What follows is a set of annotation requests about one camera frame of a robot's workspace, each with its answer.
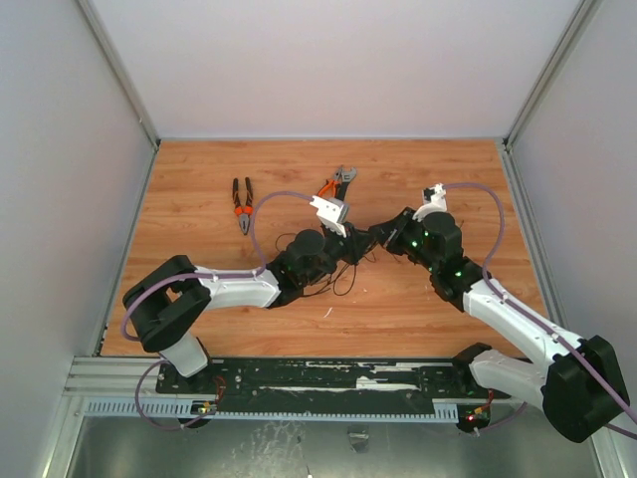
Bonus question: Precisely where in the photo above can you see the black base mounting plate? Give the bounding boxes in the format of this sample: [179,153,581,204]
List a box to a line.
[155,358,490,415]

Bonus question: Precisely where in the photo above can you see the black adjustable wrench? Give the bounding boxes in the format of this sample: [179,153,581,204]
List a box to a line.
[333,166,357,202]

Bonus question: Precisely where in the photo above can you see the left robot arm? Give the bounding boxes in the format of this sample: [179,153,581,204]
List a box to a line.
[122,223,376,393]

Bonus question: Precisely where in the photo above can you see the orange needle nose pliers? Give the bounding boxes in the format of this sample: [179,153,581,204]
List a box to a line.
[317,167,345,200]

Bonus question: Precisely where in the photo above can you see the aluminium front rail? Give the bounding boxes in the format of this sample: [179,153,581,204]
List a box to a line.
[63,356,611,405]

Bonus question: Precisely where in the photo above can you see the orange black combination pliers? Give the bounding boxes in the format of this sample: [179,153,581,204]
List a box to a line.
[232,177,254,235]

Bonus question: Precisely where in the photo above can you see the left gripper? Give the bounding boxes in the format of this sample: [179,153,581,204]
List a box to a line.
[303,221,375,285]

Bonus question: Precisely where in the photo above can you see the grey slotted cable duct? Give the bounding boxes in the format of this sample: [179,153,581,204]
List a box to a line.
[83,396,459,423]

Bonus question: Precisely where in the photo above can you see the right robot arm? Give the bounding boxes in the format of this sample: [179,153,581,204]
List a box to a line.
[370,209,635,443]

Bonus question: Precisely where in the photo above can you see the right aluminium frame post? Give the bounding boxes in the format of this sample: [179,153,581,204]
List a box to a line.
[501,0,603,150]

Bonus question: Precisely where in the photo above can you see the aluminium frame post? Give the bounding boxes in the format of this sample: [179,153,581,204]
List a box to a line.
[501,0,603,150]
[75,0,161,150]

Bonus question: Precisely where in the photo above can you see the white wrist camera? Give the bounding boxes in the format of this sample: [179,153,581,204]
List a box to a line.
[412,183,447,222]
[310,195,349,238]

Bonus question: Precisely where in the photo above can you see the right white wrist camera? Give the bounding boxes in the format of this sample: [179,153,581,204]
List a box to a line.
[412,183,447,222]

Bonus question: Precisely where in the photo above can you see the black wire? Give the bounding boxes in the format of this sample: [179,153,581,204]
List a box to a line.
[276,231,379,298]

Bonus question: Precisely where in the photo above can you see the left aluminium frame post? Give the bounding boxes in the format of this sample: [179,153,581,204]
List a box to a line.
[75,0,161,150]

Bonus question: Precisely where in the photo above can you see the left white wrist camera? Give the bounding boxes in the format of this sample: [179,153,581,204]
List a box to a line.
[310,195,349,238]

